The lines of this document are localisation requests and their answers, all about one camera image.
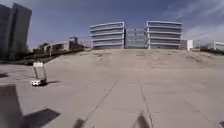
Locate white banded building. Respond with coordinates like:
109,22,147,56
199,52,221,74
89,20,184,51

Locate low dark wall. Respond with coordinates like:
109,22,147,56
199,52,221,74
13,49,86,66

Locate low white building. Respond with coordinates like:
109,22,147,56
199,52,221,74
180,39,224,52

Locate dark tall building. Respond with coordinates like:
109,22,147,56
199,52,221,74
0,2,33,61

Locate wide concrete steps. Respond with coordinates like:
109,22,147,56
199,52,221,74
46,48,224,70

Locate row of trees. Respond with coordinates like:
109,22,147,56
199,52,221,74
0,41,32,61

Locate robot's own part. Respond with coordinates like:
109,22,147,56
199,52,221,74
73,117,86,128
132,113,151,128

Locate small white robot with sign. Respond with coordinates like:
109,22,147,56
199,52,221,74
30,61,48,87

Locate grey concrete paved plaza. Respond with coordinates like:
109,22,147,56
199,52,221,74
0,58,224,128

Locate low brown building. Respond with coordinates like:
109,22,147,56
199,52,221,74
33,36,85,56

